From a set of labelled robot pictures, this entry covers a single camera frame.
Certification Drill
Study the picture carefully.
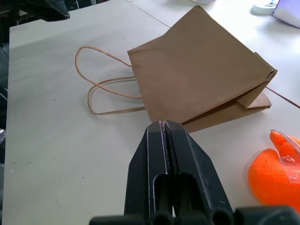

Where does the white purple object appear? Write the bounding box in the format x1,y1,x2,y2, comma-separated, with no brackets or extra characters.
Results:
271,0,300,29

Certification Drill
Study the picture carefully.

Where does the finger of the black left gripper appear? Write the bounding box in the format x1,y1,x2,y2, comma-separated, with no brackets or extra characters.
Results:
16,0,71,23

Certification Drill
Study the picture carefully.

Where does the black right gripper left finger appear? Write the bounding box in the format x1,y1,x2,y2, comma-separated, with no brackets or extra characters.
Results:
123,121,174,218

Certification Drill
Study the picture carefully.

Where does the brown paper bag with handles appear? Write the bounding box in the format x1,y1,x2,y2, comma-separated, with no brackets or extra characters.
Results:
75,4,278,134

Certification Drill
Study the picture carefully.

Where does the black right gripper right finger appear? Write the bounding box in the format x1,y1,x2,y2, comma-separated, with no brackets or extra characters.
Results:
163,120,234,218

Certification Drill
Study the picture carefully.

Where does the white tape roll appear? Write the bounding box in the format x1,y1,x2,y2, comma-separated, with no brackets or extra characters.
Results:
252,1,277,15

